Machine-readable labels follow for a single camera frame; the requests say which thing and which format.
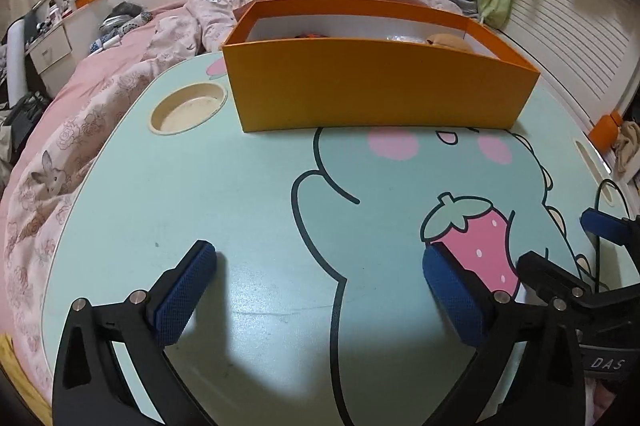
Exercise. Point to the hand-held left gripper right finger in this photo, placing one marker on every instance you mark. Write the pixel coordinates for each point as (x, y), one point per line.
(452, 301)

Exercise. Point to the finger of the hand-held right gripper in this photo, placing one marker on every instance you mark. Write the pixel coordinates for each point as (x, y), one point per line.
(547, 277)
(602, 223)

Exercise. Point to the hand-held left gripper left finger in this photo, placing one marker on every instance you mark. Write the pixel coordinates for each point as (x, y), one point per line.
(182, 296)

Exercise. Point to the orange cardboard box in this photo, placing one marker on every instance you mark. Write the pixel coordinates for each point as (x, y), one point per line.
(375, 85)

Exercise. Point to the brown plush toy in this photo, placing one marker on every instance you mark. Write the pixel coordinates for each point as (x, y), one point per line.
(447, 40)

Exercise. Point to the beige cloth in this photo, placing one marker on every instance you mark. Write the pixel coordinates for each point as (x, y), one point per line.
(627, 148)

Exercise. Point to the orange bottle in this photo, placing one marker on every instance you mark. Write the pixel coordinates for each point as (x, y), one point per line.
(605, 130)

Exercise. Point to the yellow cloth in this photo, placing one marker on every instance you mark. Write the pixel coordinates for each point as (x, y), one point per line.
(9, 356)

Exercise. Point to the pink floral blanket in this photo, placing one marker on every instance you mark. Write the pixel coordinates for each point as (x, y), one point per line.
(100, 105)

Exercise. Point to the black bag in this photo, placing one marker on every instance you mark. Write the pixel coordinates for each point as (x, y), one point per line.
(27, 115)

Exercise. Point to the white nightstand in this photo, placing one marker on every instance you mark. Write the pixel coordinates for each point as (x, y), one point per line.
(50, 50)

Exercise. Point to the blue-grey clothes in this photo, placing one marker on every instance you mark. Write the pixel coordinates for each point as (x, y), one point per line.
(122, 18)

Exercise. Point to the white cylinder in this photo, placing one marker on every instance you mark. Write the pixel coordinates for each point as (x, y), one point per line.
(15, 60)

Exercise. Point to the row of small bottles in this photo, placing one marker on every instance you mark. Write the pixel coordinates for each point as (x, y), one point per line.
(55, 8)

